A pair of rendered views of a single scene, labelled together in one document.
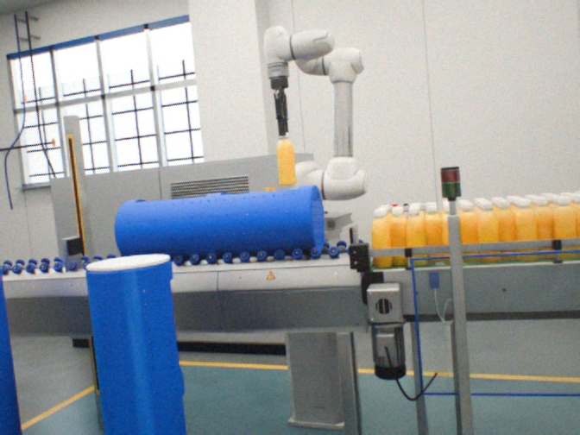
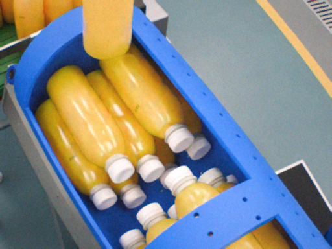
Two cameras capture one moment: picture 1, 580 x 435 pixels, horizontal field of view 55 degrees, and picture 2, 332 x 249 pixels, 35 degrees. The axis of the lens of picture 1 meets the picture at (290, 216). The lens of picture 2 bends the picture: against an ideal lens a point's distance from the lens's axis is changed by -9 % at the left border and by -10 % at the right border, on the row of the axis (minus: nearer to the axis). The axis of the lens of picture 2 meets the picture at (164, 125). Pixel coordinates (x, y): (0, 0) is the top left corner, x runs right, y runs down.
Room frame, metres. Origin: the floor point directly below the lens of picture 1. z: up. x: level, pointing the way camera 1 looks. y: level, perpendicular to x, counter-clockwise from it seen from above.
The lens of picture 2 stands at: (2.73, 0.42, 1.85)
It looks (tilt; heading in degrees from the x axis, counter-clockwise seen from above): 54 degrees down; 218
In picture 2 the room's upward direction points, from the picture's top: 7 degrees clockwise
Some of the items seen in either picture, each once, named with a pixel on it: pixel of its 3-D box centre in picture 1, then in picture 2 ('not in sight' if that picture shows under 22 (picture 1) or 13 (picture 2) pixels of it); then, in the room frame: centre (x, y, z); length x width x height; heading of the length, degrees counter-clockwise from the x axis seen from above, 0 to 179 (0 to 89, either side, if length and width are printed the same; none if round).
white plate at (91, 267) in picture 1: (129, 262); not in sight; (1.88, 0.56, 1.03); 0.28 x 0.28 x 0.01
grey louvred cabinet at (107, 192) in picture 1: (185, 255); not in sight; (4.45, 0.88, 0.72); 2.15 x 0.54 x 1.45; 69
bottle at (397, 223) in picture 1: (399, 238); not in sight; (2.12, -0.41, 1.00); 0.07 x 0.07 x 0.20
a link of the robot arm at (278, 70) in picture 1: (278, 72); not in sight; (2.34, 0.00, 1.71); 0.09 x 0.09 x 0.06
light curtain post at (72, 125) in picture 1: (89, 274); not in sight; (2.96, 1.11, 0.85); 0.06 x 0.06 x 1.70; 76
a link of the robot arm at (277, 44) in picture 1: (279, 45); not in sight; (2.33, -0.02, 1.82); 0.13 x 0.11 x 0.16; 72
